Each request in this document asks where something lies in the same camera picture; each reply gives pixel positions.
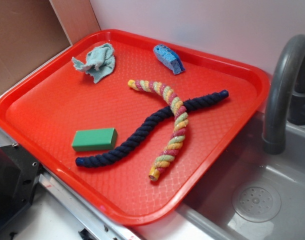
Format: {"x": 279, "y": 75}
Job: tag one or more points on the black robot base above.
{"x": 19, "y": 175}

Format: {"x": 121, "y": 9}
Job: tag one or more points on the red plastic tray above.
{"x": 44, "y": 112}

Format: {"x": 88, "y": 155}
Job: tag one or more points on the green rectangular block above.
{"x": 94, "y": 139}

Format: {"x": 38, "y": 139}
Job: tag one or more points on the blue sponge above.
{"x": 169, "y": 58}

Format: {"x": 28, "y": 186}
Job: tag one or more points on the light blue crumpled cloth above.
{"x": 99, "y": 62}

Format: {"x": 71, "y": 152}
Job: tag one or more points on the grey plastic sink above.
{"x": 209, "y": 204}

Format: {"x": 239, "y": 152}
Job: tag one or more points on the sink drain cover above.
{"x": 256, "y": 201}

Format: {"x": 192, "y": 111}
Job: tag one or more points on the grey curved faucet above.
{"x": 286, "y": 98}

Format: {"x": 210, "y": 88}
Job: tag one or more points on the brown cardboard panel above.
{"x": 34, "y": 31}

